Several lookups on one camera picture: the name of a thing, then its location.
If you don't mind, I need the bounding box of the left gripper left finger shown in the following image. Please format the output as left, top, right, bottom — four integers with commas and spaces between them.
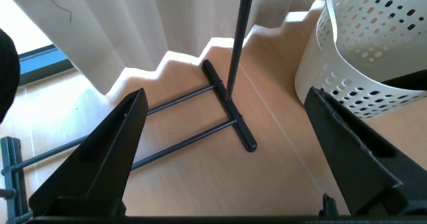
29, 87, 149, 218

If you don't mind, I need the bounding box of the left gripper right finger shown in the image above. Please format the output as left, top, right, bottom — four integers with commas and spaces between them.
304, 86, 427, 217

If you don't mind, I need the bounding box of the black knitted garment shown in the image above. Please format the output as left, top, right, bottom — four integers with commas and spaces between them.
0, 29, 21, 124

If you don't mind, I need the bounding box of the white laundry basket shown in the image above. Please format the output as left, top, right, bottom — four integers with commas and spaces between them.
294, 0, 427, 120

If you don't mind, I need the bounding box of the black clothes rack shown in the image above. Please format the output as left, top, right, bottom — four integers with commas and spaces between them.
0, 0, 258, 223

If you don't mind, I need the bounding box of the window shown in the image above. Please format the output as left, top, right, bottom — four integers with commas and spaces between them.
0, 0, 74, 87

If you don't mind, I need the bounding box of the beige curtain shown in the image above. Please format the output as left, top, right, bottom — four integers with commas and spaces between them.
1, 0, 381, 95

